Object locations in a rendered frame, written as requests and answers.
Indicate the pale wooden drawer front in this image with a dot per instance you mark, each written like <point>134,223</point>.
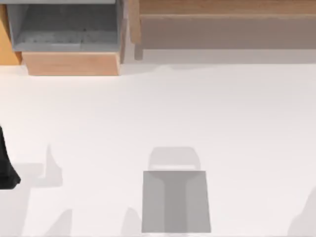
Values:
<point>71,63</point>

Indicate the orange wooden cupboard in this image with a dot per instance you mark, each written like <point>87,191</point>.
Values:
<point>5,44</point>

